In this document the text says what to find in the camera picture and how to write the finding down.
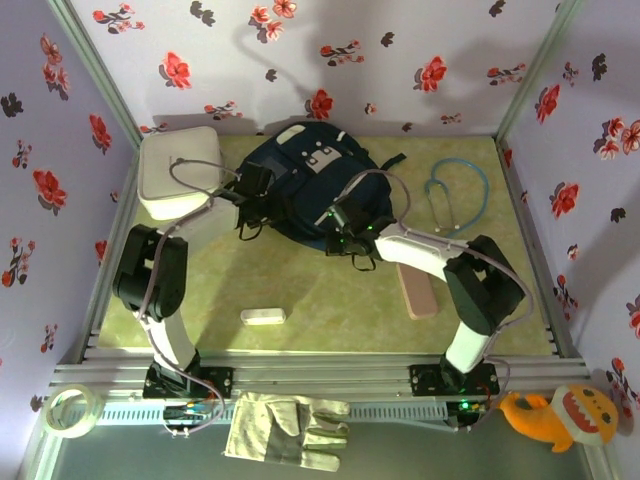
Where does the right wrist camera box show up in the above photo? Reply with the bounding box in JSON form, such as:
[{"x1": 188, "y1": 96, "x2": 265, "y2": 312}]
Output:
[{"x1": 331, "y1": 192, "x2": 370, "y2": 229}]

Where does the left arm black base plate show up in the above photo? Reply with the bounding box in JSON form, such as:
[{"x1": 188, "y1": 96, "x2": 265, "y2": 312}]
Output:
[{"x1": 143, "y1": 366, "x2": 235, "y2": 400}]

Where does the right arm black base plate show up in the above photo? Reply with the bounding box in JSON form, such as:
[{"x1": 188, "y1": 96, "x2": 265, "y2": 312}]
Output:
[{"x1": 408, "y1": 363, "x2": 500, "y2": 397}]

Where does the blue stethoscope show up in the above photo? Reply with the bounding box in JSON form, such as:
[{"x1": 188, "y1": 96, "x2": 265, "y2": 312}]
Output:
[{"x1": 424, "y1": 157, "x2": 491, "y2": 239}]

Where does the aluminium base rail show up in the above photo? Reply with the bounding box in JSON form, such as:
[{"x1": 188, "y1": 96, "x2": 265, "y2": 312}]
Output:
[{"x1": 49, "y1": 349, "x2": 591, "y2": 401}]

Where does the grey work glove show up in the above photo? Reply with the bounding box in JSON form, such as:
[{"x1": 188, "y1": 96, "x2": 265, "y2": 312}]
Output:
[{"x1": 223, "y1": 391, "x2": 351, "y2": 473}]

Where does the small white eraser case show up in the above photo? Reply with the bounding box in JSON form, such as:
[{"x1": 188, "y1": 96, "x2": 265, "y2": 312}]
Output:
[{"x1": 240, "y1": 307, "x2": 286, "y2": 326}]

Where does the pink pencil case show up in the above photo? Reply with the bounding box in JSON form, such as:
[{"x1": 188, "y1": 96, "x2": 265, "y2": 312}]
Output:
[{"x1": 397, "y1": 262, "x2": 438, "y2": 320}]

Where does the orange plush toy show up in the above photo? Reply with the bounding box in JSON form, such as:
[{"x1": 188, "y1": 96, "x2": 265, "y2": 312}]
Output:
[{"x1": 499, "y1": 383, "x2": 620, "y2": 453}]

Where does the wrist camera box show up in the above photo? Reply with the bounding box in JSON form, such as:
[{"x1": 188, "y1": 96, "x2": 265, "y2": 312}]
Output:
[
  {"x1": 238, "y1": 164, "x2": 275, "y2": 196},
  {"x1": 331, "y1": 192, "x2": 370, "y2": 229}
]

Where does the aluminium side rail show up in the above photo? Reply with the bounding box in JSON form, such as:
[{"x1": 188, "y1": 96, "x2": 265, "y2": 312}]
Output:
[
  {"x1": 497, "y1": 139, "x2": 584, "y2": 359},
  {"x1": 57, "y1": 147, "x2": 144, "y2": 364}
]

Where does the navy blue backpack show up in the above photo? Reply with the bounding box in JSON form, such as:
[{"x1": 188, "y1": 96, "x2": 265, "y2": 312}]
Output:
[{"x1": 238, "y1": 121, "x2": 407, "y2": 271}]

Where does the white slotted cable duct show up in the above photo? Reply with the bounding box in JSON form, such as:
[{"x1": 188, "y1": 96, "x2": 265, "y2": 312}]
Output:
[{"x1": 64, "y1": 402, "x2": 449, "y2": 424}]

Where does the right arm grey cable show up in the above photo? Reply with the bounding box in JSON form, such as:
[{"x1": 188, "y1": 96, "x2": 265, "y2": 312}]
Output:
[{"x1": 344, "y1": 168, "x2": 534, "y2": 434}]

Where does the white plastic lunch box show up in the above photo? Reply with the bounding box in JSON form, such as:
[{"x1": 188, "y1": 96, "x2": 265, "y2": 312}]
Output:
[{"x1": 137, "y1": 125, "x2": 230, "y2": 221}]

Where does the clear tape roll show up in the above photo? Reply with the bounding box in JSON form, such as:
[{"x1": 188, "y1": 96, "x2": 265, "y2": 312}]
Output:
[{"x1": 42, "y1": 383, "x2": 104, "y2": 440}]

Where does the aluminium frame post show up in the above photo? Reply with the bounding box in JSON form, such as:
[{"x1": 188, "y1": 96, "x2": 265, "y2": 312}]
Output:
[
  {"x1": 494, "y1": 0, "x2": 586, "y2": 141},
  {"x1": 47, "y1": 0, "x2": 144, "y2": 149}
]

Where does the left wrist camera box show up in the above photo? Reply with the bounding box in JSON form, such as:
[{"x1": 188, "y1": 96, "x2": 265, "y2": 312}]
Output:
[{"x1": 238, "y1": 164, "x2": 275, "y2": 196}]

